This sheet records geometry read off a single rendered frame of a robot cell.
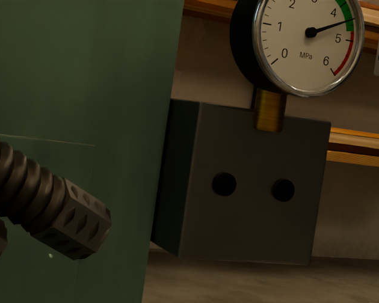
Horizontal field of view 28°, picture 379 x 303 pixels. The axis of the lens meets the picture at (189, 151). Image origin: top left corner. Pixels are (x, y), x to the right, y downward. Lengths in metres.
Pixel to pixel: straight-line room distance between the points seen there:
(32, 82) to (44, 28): 0.03
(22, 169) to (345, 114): 3.42
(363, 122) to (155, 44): 3.37
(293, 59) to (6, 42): 0.14
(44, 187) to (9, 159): 0.02
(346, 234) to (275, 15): 3.44
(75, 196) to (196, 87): 2.96
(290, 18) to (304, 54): 0.02
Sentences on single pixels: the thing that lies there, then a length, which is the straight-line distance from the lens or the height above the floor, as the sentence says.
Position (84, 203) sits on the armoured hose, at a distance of 0.30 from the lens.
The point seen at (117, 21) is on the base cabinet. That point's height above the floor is 0.65.
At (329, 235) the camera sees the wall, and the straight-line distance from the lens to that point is 3.72.
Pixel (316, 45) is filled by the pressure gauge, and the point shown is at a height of 0.65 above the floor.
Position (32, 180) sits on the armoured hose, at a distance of 0.28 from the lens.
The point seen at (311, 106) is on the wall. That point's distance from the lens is 3.56.
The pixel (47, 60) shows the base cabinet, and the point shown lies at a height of 0.63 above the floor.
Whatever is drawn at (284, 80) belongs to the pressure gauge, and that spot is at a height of 0.64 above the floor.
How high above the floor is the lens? 0.61
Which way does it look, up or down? 3 degrees down
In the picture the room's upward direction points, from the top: 8 degrees clockwise
